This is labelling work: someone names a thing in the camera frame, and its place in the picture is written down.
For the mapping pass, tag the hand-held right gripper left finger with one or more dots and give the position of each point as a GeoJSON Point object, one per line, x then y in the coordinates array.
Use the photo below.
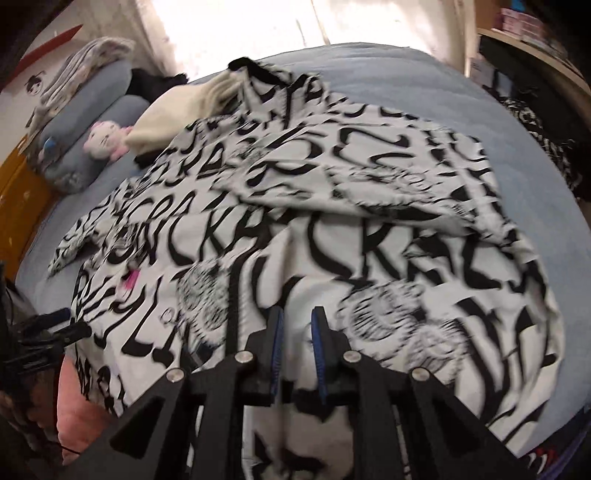
{"type": "Point", "coordinates": [277, 333]}

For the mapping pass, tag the black and white printed garment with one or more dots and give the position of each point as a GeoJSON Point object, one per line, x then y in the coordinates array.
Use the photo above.
{"type": "Point", "coordinates": [323, 207]}

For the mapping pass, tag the red wall pennant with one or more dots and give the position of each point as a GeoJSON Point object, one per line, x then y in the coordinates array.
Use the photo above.
{"type": "Point", "coordinates": [46, 48]}

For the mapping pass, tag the plain black garment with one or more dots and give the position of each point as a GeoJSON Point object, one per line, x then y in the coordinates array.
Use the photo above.
{"type": "Point", "coordinates": [152, 86]}

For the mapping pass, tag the blue-grey pillow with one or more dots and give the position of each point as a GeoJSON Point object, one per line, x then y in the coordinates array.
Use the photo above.
{"type": "Point", "coordinates": [108, 78]}
{"type": "Point", "coordinates": [74, 171]}

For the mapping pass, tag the cartoon wall sticker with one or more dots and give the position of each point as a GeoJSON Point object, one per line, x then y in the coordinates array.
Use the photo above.
{"type": "Point", "coordinates": [35, 83]}

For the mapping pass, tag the pink and white plush toy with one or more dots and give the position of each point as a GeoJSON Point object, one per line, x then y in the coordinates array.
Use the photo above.
{"type": "Point", "coordinates": [107, 138]}

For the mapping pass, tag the white curtain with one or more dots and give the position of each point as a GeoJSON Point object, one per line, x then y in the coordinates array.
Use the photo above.
{"type": "Point", "coordinates": [231, 27]}

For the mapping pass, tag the blue-grey bed sheet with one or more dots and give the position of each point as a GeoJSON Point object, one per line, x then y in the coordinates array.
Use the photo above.
{"type": "Point", "coordinates": [415, 78]}

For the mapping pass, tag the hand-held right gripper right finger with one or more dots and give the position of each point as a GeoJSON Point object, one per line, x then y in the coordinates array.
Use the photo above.
{"type": "Point", "coordinates": [318, 333]}

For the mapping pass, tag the light wooden shelf unit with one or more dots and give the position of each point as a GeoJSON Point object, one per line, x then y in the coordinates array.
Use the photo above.
{"type": "Point", "coordinates": [547, 60]}

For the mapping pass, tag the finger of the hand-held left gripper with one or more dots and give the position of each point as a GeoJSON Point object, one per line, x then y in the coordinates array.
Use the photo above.
{"type": "Point", "coordinates": [74, 332]}
{"type": "Point", "coordinates": [51, 318]}

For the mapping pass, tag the cream fleece garment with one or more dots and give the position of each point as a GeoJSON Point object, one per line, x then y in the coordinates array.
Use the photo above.
{"type": "Point", "coordinates": [184, 110]}

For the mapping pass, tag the row of pink boxes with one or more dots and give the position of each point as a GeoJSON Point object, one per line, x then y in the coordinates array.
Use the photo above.
{"type": "Point", "coordinates": [526, 25]}

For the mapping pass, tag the striped grey blanket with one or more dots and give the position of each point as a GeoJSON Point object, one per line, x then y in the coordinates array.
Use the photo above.
{"type": "Point", "coordinates": [78, 64]}

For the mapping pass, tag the orange wooden headboard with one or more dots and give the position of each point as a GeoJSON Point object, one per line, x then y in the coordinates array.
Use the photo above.
{"type": "Point", "coordinates": [18, 207]}

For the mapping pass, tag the hanging black printed clothes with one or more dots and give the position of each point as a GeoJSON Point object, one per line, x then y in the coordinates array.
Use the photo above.
{"type": "Point", "coordinates": [547, 134]}

